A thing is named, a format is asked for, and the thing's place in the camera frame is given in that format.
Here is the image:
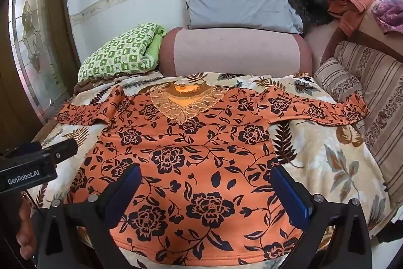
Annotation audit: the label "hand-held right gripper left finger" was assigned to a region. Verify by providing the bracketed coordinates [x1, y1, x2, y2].
[37, 163, 142, 269]

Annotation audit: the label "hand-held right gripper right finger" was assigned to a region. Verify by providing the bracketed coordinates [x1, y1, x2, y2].
[270, 166, 374, 269]

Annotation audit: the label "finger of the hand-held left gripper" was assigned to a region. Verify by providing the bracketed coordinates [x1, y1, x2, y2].
[39, 138, 79, 161]

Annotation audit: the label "orange floral shirt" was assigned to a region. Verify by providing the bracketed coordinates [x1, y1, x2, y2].
[56, 81, 370, 266]

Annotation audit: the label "person's left hand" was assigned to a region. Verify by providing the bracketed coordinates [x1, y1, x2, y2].
[16, 193, 42, 257]

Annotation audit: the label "leaf print blanket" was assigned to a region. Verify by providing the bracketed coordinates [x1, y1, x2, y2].
[27, 72, 392, 269]

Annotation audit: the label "wooden stained glass door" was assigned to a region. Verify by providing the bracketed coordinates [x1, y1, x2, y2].
[0, 0, 83, 146]

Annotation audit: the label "person's dark pants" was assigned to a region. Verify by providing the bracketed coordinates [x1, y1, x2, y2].
[376, 221, 403, 247]

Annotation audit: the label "green white checkered pillow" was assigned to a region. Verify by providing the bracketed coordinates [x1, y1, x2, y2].
[77, 22, 167, 83]

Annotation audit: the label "small striped cushion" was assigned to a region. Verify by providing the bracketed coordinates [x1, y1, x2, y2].
[314, 57, 365, 103]

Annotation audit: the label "large striped cushion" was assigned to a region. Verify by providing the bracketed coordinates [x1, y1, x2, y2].
[333, 40, 403, 208]

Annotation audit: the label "pink bolster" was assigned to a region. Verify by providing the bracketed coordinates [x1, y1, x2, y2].
[159, 27, 313, 77]

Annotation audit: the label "pink bedsheet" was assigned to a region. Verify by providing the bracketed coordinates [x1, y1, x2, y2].
[304, 20, 341, 69]

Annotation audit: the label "brown sofa back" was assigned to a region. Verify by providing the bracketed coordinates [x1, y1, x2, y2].
[320, 0, 403, 68]

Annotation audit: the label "orange cloth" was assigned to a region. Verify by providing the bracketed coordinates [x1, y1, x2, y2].
[326, 0, 380, 37]

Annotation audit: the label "grey pillow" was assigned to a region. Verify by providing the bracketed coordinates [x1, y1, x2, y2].
[182, 0, 304, 35]

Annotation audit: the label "purple patterned cloth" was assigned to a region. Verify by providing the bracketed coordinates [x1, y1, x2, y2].
[372, 0, 403, 34]

